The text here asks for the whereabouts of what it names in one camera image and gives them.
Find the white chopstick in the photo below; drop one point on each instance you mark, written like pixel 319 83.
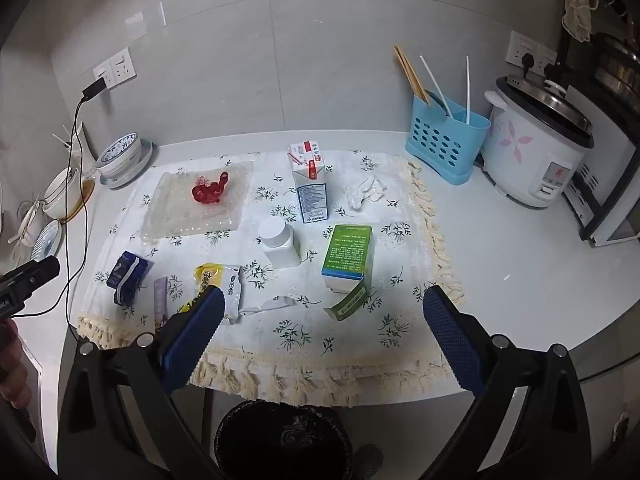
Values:
pixel 436 86
pixel 467 90

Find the floral fringed tablecloth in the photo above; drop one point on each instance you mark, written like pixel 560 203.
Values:
pixel 300 340

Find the person's left hand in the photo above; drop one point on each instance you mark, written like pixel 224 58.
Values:
pixel 12 365

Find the white tissue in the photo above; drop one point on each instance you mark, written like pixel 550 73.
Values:
pixel 365 191

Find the slipper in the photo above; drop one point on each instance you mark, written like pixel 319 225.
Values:
pixel 367 460

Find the stacked blue-rimmed porcelain bowls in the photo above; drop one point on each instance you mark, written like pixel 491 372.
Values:
pixel 137 170

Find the red mesh net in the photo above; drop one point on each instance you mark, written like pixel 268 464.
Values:
pixel 207 192

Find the white floral rice cooker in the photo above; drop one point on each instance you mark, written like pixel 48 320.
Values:
pixel 525 150

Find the blue perforated utensil basket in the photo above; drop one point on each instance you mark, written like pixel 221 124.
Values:
pixel 440 145

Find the wooden chopstick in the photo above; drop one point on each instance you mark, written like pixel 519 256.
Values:
pixel 413 72
pixel 408 72

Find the black trash bin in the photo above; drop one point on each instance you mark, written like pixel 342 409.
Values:
pixel 280 440

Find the torn white wrapper piece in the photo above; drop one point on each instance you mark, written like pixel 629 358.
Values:
pixel 272 304

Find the black charger plug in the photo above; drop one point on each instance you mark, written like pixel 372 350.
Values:
pixel 94 89

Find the blue striped plate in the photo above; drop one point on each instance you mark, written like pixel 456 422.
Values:
pixel 47 240

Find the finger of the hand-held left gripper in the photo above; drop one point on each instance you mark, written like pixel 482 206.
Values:
pixel 42 270

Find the cream lace cloth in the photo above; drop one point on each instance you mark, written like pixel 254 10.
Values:
pixel 580 15

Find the white blue milk carton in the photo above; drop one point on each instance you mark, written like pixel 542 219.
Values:
pixel 312 200

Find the yellow white snack wrapper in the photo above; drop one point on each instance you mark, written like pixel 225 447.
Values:
pixel 227 285

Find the metal pot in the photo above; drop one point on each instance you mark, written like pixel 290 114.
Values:
pixel 620 67

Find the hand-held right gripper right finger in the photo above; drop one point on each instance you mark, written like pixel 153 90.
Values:
pixel 452 340

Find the wooden coaster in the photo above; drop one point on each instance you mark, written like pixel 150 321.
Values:
pixel 86 195

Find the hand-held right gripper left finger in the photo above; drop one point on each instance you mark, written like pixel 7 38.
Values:
pixel 192 335

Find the blue packet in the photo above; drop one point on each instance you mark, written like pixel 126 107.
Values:
pixel 127 275

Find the white wall socket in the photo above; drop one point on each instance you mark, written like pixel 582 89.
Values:
pixel 120 67
pixel 522 46

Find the white plastic bottle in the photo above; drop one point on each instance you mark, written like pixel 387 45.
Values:
pixel 280 250

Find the purple sachet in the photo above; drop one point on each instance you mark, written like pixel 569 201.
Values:
pixel 161 300

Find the white cup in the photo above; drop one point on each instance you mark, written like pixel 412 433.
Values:
pixel 60 197

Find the blue white patterned bowl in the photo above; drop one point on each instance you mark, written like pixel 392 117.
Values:
pixel 117 152

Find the clear bubble wrap sheet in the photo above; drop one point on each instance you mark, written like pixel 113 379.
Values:
pixel 170 210

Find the green medicine box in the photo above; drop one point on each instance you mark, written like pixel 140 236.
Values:
pixel 347 250

